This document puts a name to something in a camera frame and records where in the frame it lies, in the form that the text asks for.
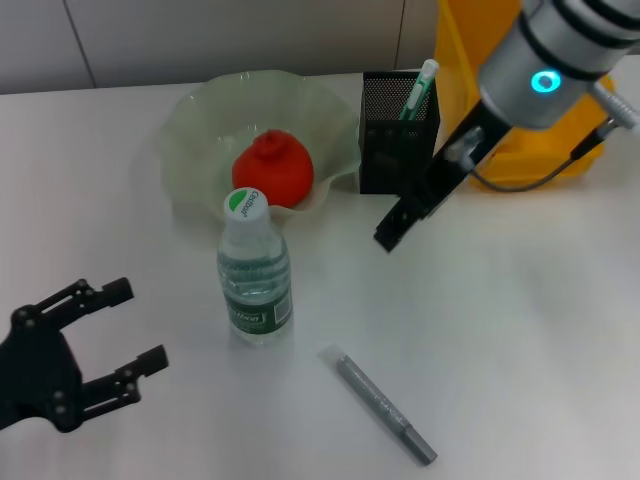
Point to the mint green pen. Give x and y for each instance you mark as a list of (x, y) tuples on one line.
[(417, 92)]

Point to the wavy green glass fruit plate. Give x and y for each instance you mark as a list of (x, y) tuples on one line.
[(200, 130)]

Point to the red-orange knobbed orange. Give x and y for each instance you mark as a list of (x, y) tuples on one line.
[(272, 170)]

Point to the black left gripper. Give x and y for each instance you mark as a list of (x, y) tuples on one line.
[(35, 375)]

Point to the clear water bottle green label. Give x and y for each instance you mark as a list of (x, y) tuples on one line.
[(255, 280)]

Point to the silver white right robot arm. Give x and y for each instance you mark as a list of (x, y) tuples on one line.
[(550, 65)]

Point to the black mesh pen holder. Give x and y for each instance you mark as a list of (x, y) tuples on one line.
[(390, 160)]

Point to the grey marker pen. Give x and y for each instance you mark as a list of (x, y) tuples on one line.
[(380, 405)]

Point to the yellow plastic bin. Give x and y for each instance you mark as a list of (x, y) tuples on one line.
[(545, 155)]

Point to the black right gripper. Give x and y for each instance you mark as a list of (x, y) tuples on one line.
[(450, 170)]

